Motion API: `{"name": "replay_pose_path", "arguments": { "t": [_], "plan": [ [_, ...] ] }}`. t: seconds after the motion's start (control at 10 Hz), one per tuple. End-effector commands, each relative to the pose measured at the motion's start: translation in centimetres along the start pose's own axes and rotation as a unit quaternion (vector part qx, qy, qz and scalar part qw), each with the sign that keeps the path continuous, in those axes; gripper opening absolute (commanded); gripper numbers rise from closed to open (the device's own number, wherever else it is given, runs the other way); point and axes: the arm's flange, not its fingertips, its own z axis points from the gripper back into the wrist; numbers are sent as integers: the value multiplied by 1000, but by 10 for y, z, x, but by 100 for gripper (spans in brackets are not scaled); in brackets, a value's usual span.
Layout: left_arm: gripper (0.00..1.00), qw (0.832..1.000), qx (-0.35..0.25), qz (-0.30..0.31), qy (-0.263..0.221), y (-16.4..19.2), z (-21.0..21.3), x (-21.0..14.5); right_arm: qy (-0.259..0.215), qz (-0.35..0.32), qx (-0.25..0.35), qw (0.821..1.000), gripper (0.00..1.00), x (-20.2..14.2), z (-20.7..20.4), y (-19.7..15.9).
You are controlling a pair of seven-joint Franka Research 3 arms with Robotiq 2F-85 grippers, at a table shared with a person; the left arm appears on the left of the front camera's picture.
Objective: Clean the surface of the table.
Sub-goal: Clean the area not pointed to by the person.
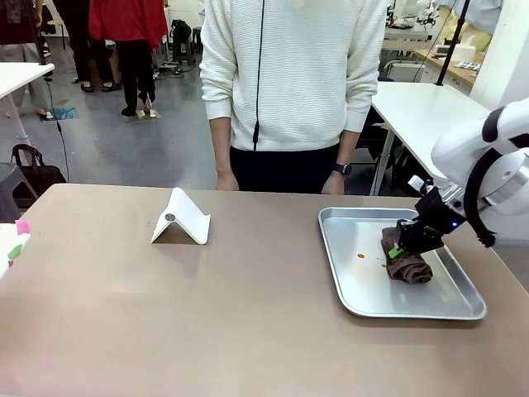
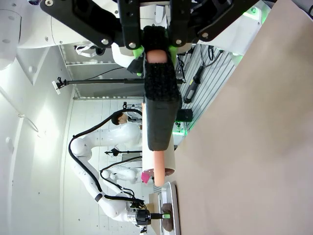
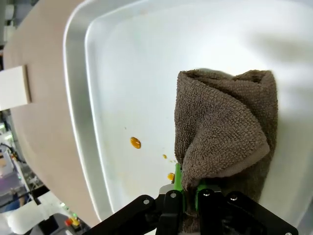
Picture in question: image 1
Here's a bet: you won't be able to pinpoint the metal tray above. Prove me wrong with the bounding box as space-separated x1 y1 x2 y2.
317 206 488 321

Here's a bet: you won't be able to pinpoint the bystander in red top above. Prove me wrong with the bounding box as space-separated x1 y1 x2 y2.
88 0 169 119

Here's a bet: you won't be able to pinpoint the white folded roller stand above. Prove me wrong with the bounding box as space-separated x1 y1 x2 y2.
150 186 212 246

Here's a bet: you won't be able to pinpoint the white wrist camera connector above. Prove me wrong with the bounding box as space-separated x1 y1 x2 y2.
407 175 434 196

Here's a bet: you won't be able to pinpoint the black bag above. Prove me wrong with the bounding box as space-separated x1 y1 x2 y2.
11 144 68 196

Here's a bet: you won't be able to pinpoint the small white table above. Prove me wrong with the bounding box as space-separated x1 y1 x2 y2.
0 61 56 140

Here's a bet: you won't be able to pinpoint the white knit sweater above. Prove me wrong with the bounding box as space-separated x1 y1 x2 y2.
199 0 389 152

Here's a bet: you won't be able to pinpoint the black background stool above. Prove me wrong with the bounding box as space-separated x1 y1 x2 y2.
168 18 194 66

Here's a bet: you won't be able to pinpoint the large white table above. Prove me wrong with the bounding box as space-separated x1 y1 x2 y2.
369 80 493 196

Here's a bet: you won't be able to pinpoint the black pole stand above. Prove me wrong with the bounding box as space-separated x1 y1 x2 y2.
436 0 473 87

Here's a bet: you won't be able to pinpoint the wooden workbench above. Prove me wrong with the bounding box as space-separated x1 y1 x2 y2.
412 48 485 98

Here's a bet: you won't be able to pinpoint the black floor cable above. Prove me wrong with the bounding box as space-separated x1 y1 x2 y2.
43 76 71 184

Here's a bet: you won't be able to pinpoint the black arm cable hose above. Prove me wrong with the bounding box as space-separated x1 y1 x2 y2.
462 146 498 249

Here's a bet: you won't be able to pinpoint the person's left forearm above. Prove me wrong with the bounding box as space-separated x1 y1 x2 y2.
332 127 361 167

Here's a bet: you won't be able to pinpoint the bystander in black clothes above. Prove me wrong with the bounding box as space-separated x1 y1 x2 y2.
52 0 123 94

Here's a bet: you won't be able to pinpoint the person's right forearm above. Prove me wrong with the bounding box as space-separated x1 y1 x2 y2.
209 117 236 178

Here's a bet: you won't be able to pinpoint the blue floor mat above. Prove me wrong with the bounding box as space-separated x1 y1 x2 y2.
40 107 79 122

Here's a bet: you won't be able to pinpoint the bystander in grey trousers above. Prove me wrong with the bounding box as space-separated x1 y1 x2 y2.
0 0 53 119

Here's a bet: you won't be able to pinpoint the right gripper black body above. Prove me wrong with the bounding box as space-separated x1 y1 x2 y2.
414 186 468 242

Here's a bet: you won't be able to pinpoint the brown towel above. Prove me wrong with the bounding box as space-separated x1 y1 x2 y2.
380 226 434 285

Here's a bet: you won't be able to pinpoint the black trousers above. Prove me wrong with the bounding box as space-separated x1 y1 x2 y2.
229 141 342 195

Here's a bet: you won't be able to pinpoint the person's left hand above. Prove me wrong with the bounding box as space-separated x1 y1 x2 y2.
321 171 346 196

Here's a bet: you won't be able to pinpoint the grey stool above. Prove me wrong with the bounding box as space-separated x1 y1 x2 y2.
0 161 39 223

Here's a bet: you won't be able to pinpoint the thin black hanging cable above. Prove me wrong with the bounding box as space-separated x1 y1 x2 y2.
252 0 266 152

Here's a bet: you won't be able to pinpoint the person's right hand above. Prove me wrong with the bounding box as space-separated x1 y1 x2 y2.
216 172 241 192

